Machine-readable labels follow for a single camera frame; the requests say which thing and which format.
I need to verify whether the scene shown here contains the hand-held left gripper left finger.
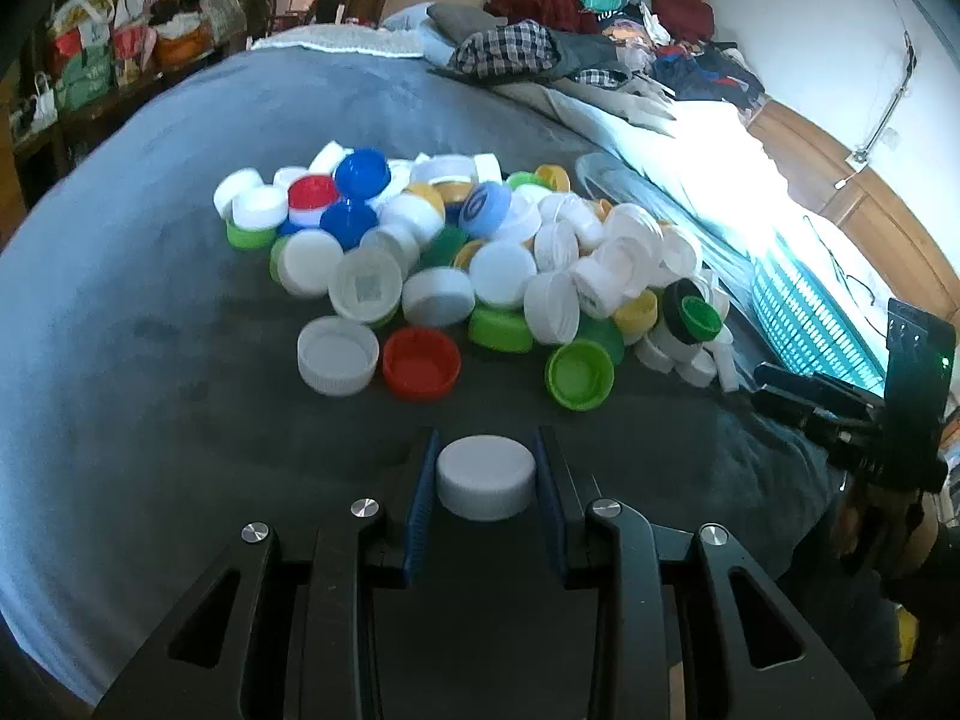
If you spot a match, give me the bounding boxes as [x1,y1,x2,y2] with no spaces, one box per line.
[94,427,440,720]

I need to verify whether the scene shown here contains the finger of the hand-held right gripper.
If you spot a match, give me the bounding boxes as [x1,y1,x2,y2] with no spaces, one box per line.
[750,386,848,452]
[754,362,886,412]

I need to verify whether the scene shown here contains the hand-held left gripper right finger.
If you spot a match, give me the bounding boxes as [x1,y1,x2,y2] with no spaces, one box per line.
[534,426,875,720]

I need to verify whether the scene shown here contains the white bottle cap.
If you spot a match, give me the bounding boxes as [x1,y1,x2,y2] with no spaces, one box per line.
[436,435,538,522]

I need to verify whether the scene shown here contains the teal plastic basket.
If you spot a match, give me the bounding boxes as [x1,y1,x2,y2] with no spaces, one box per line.
[574,152,890,400]

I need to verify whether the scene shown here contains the pile of mixed bottle caps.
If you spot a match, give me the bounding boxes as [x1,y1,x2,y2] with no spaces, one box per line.
[212,141,740,412]

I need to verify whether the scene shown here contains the person's right hand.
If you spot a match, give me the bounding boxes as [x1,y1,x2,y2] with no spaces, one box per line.
[829,476,938,578]

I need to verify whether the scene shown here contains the wooden headboard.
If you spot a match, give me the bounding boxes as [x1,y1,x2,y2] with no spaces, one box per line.
[748,96,960,305]

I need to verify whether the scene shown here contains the white bed sheet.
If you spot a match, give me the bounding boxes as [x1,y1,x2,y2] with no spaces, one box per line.
[491,79,895,365]

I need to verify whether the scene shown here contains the blue-grey blanket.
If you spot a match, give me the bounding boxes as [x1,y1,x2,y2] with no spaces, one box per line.
[0,45,848,698]

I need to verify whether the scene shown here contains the pile of colourful clothes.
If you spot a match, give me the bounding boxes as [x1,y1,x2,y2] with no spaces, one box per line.
[600,0,767,112]

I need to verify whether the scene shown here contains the dark grey pants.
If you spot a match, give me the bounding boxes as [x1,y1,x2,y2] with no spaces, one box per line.
[553,32,640,85]

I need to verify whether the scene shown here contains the plaid shirt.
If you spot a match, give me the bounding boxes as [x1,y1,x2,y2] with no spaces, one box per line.
[448,19,565,81]

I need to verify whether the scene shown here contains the dark red garment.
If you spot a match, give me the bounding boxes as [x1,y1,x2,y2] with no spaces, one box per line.
[482,0,602,35]

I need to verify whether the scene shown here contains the grey pillow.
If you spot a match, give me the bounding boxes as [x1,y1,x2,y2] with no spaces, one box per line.
[426,3,490,40]

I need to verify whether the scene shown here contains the wooden dresser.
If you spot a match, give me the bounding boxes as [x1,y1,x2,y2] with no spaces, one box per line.
[0,52,248,200]

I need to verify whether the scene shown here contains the heap of bags and packets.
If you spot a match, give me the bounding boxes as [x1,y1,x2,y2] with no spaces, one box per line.
[46,0,250,112]

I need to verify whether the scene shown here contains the wall cable conduit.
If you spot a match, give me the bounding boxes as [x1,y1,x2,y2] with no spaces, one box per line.
[846,0,920,166]

